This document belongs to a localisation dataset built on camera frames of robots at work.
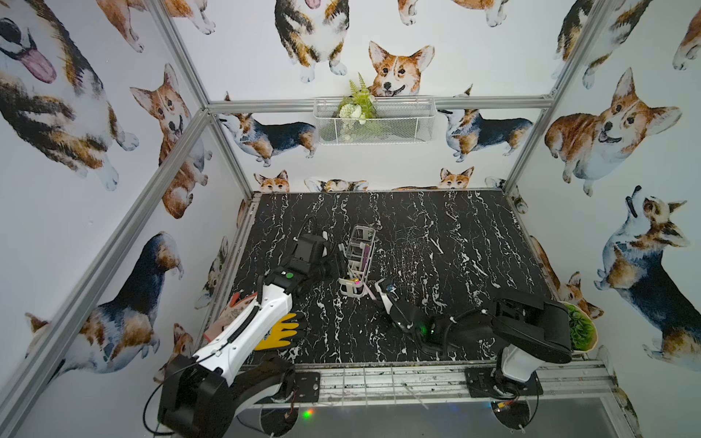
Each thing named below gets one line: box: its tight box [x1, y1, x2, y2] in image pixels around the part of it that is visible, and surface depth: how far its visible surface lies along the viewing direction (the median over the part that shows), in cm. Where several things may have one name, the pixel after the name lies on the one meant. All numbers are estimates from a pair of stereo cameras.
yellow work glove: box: [254, 312, 300, 352], surface depth 83 cm
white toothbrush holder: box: [337, 225, 377, 298], surface depth 88 cm
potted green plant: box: [564, 301, 598, 353], surface depth 75 cm
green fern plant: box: [337, 72, 378, 138], surface depth 85 cm
